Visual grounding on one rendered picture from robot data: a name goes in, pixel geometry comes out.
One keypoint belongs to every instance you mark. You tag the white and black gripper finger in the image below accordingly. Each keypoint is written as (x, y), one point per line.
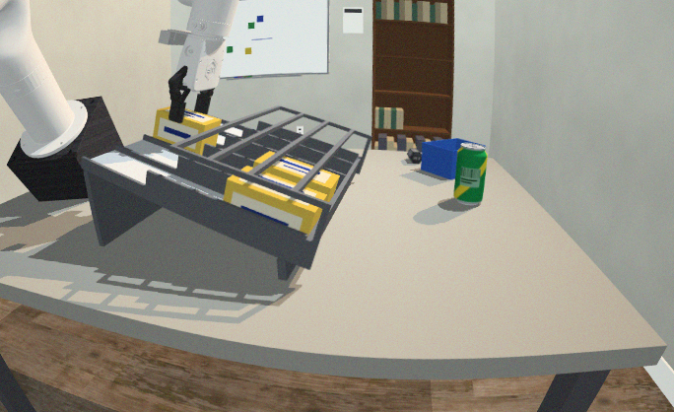
(177, 106)
(203, 101)

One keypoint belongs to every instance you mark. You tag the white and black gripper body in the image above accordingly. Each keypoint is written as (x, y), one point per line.
(204, 58)

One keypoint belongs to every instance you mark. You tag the green drink can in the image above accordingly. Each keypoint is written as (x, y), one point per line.
(470, 174)

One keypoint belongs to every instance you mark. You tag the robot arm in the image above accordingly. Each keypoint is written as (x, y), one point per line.
(30, 90)

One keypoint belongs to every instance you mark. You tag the blue open bin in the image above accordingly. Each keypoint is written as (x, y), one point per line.
(441, 161)

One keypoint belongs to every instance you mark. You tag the yellow butter carton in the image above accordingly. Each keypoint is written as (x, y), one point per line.
(292, 170)
(273, 205)
(193, 123)

